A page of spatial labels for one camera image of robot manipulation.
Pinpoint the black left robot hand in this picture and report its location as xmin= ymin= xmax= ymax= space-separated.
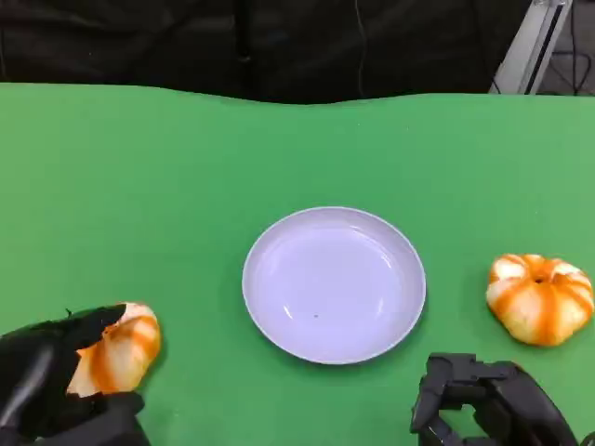
xmin=0 ymin=304 xmax=150 ymax=446

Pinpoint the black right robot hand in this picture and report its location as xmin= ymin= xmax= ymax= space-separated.
xmin=409 ymin=352 xmax=580 ymax=446

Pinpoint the orange and white bread roll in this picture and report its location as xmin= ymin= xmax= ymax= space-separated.
xmin=66 ymin=301 xmax=163 ymax=400
xmin=485 ymin=253 xmax=595 ymax=348

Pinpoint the lilac plate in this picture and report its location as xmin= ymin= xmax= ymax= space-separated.
xmin=241 ymin=206 xmax=428 ymax=365

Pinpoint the green table cloth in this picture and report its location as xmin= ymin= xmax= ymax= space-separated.
xmin=0 ymin=82 xmax=595 ymax=446

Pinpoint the black floor cable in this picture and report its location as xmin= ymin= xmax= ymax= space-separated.
xmin=546 ymin=46 xmax=595 ymax=96

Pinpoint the aluminium profile frame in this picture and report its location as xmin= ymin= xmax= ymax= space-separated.
xmin=487 ymin=0 xmax=574 ymax=96

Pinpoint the thin grey hanging cable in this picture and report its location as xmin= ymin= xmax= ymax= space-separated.
xmin=353 ymin=0 xmax=366 ymax=99

